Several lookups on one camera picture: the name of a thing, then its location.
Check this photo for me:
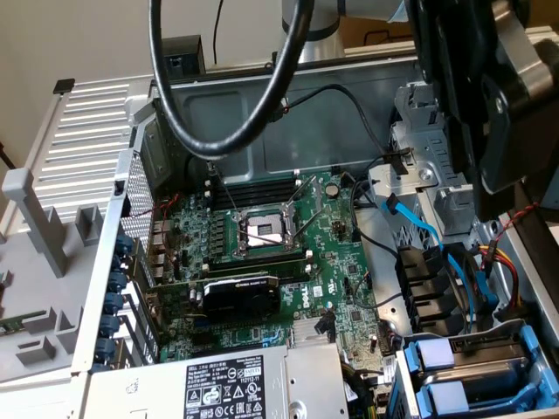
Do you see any brown cardboard box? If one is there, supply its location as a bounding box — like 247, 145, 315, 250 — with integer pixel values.
338, 12, 420, 52

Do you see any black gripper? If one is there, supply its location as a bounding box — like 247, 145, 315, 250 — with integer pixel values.
404, 0, 549, 220

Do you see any CPU socket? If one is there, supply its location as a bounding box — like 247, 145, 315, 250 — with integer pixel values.
231, 204, 307, 258

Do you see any green RAM stick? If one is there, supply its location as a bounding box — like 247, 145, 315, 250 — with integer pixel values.
0, 308, 45, 336

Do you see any sleeved yellow cable bundle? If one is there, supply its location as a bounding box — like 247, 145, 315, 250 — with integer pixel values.
342, 364, 381, 419

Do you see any green Dell motherboard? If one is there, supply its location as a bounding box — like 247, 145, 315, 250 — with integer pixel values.
150, 169, 394, 385

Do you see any silver socket cover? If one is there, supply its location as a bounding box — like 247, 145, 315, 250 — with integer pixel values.
284, 174, 325, 216

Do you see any black strap on cage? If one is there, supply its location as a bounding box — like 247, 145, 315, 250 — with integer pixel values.
382, 148, 414, 175

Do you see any thin black hanging cable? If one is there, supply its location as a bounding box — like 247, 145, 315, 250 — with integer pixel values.
212, 0, 220, 66

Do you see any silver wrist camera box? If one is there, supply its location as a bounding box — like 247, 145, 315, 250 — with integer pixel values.
495, 21, 549, 110

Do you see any blue SATA wire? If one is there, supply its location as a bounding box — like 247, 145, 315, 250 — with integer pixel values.
382, 193, 480, 326
476, 261, 500, 313

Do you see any silver power supply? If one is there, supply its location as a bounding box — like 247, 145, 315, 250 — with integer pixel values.
86, 341, 350, 419

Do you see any black box device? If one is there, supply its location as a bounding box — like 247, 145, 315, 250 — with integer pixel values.
162, 34, 207, 80

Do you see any black wire on case floor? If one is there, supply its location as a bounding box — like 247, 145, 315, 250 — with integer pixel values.
360, 233, 401, 258

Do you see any red black twisted wire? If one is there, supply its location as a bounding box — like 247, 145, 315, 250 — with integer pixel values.
497, 201, 542, 245

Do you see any thick black camera cable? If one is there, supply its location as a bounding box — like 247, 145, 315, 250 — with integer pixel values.
147, 0, 316, 161

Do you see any black graphics card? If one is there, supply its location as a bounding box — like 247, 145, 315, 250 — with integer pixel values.
147, 273, 284, 325

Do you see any thin locking lever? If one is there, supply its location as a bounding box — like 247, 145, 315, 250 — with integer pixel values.
291, 203, 325, 248
207, 161, 240, 217

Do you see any open metal PC case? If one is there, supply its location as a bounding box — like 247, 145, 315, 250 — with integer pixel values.
69, 45, 559, 419

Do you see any silver chipset heatsink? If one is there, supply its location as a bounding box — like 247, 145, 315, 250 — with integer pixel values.
291, 320, 331, 348

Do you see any grey parts rack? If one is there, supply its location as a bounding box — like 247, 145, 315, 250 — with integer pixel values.
0, 168, 110, 385

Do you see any metal disk bay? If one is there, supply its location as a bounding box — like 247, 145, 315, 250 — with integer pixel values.
390, 318, 559, 419

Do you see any black RAM slot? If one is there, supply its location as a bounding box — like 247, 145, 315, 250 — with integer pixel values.
204, 176, 302, 188
209, 190, 298, 201
204, 248, 307, 259
204, 182, 302, 195
207, 268, 314, 283
204, 255, 312, 266
204, 261, 314, 274
211, 196, 292, 209

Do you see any silver drive cage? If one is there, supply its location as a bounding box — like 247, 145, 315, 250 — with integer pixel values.
368, 81, 480, 239

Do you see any black wire with red band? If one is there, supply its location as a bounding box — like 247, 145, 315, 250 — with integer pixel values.
273, 84, 392, 158

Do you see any black ribbed fan duct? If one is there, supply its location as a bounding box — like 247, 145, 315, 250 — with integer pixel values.
394, 244, 466, 338

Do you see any hard disk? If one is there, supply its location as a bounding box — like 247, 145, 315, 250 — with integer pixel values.
414, 357, 547, 418
404, 333, 545, 379

